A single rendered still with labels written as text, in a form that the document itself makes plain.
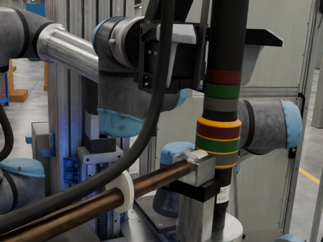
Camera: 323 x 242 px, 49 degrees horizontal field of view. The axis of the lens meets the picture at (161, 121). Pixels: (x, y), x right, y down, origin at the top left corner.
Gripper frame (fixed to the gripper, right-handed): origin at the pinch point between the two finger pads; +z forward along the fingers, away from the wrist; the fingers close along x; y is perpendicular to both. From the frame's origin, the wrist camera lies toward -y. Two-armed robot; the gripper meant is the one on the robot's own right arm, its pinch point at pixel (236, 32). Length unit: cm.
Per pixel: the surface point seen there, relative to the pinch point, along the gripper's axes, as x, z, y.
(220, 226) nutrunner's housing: -0.4, -0.1, 19.3
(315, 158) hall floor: -392, -306, 165
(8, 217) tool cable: 19.5, 7.8, 10.0
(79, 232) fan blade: 11.3, -11.9, 24.1
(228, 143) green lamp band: 0.1, 0.5, 10.1
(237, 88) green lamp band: -0.7, 0.0, 5.0
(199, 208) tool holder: 2.9, 0.8, 16.1
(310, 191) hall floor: -295, -226, 165
